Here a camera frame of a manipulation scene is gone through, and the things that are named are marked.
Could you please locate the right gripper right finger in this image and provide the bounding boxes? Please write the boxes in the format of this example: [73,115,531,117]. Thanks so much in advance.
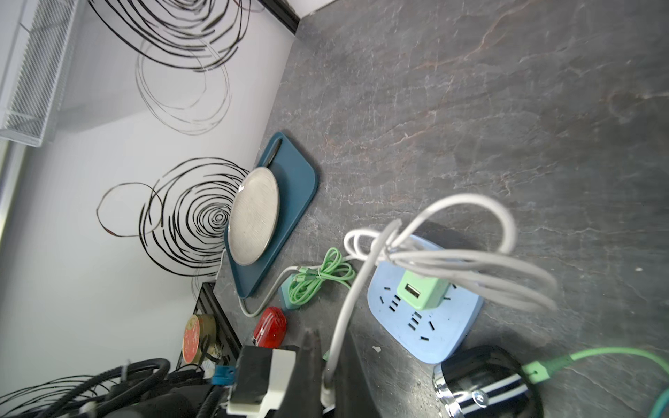
[334,334,381,418]

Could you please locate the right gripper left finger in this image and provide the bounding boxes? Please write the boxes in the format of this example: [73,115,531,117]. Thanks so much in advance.
[275,329,323,417]

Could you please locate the red shaver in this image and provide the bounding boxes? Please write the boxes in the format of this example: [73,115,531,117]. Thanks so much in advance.
[253,307,287,348]

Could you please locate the light green charging cable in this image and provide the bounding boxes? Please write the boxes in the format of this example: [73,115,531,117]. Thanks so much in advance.
[286,246,357,308]

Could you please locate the light green charger white cable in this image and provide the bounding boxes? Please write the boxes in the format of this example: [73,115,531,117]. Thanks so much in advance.
[395,268,451,312]

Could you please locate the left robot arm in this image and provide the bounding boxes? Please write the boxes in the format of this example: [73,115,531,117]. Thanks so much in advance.
[1,358,228,417]

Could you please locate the blue power strip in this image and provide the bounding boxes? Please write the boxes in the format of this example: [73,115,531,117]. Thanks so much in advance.
[367,261,484,364]

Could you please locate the red round tin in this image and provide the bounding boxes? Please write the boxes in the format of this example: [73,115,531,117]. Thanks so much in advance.
[181,314,217,364]

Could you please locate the round grey plate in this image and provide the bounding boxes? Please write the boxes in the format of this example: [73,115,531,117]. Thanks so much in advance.
[228,167,280,266]

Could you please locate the teal plastic tray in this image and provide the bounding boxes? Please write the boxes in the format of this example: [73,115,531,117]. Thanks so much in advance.
[225,132,319,299]

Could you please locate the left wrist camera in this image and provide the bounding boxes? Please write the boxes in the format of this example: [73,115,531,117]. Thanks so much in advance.
[211,345,300,417]

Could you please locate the white power cord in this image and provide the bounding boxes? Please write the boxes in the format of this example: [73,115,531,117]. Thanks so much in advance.
[237,263,301,319]

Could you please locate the green cable middle shaver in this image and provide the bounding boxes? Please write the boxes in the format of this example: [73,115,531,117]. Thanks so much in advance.
[521,346,669,385]

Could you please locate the white wire wall shelf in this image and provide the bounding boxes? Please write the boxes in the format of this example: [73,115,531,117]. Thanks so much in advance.
[1,1,85,147]

